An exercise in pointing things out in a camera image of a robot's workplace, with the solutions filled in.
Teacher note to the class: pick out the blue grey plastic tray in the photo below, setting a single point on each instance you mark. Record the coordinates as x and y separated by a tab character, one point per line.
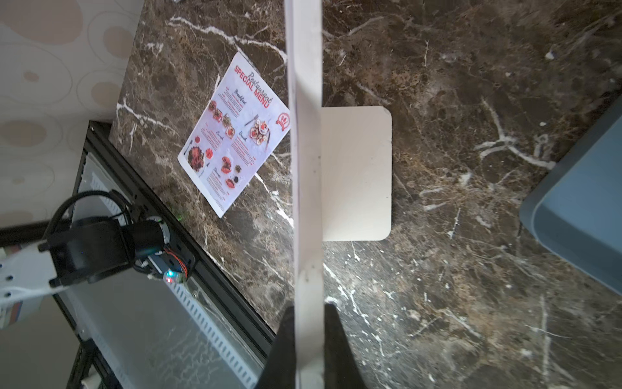
575	211

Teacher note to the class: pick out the white menu holder stand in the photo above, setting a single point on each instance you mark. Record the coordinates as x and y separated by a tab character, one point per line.
341	171

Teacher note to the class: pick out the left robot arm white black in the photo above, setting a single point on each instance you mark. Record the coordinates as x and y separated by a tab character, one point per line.
92	236

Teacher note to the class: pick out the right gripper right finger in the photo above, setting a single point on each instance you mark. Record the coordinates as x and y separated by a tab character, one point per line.
341	369

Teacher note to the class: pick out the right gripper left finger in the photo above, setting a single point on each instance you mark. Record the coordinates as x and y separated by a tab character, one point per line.
280	370

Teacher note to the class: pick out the old menu sheet red print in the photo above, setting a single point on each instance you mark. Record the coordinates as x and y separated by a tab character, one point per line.
242	124

